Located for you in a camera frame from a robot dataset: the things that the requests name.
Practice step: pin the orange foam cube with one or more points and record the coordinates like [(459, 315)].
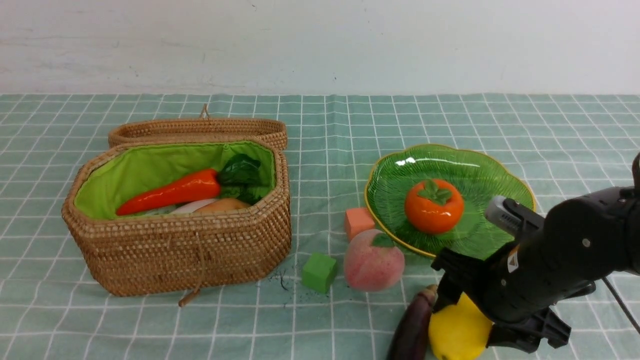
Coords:
[(357, 220)]

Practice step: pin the green glass leaf plate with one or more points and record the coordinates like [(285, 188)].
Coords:
[(476, 176)]

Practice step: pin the orange toy persimmon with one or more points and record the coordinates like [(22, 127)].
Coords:
[(434, 206)]

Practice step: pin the brown toy potato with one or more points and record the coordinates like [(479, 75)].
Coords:
[(222, 205)]

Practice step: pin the white toy radish with leaves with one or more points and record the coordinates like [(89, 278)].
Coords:
[(187, 208)]

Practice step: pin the purple toy eggplant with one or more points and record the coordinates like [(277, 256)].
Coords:
[(411, 340)]

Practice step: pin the orange toy carrot with leaves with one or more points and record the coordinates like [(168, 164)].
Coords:
[(241, 170)]

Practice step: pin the green foam cube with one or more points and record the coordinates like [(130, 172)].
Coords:
[(319, 272)]

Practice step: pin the yellow toy lemon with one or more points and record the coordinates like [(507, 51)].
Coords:
[(459, 331)]

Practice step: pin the woven wicker basket green lining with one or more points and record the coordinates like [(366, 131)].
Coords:
[(142, 255)]

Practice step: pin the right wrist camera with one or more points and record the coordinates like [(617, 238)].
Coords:
[(512, 217)]

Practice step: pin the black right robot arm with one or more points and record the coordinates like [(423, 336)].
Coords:
[(598, 233)]

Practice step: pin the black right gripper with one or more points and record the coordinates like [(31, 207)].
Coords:
[(515, 289)]

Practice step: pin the woven wicker basket lid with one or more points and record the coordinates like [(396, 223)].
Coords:
[(271, 132)]

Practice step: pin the pink toy peach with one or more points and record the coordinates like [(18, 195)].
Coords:
[(372, 262)]

